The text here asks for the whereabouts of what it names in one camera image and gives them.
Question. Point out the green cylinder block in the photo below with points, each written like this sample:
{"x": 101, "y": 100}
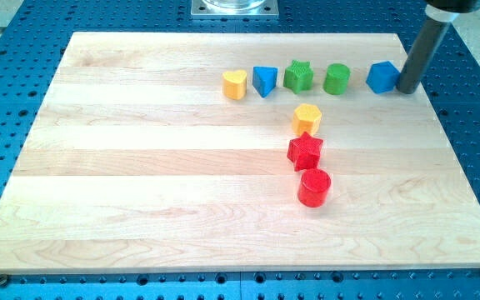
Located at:
{"x": 336, "y": 80}

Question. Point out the blue cube block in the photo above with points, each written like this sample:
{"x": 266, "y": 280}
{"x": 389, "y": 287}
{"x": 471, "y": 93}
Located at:
{"x": 382, "y": 77}

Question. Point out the wooden board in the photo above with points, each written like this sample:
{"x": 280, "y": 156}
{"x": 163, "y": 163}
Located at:
{"x": 137, "y": 163}

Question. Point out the red star block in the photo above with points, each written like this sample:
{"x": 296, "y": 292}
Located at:
{"x": 304, "y": 152}

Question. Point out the yellow heart block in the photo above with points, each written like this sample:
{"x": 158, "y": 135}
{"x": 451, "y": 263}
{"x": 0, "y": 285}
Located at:
{"x": 234, "y": 84}

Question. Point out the yellow pentagon block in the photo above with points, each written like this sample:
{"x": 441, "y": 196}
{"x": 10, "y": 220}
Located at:
{"x": 306, "y": 119}

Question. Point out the blue triangle block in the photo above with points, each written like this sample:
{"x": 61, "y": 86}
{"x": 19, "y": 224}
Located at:
{"x": 264, "y": 79}

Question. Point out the red cylinder block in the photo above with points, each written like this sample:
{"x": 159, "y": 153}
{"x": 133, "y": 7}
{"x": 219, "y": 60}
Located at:
{"x": 313, "y": 188}

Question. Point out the green star block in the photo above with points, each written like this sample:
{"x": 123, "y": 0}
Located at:
{"x": 298, "y": 76}

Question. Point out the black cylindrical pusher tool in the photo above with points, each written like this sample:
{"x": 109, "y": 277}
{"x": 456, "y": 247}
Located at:
{"x": 440, "y": 14}

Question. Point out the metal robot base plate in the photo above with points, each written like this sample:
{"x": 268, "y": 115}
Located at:
{"x": 234, "y": 9}

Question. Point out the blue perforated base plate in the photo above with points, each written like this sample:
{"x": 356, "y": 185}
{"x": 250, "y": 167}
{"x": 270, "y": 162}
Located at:
{"x": 32, "y": 46}

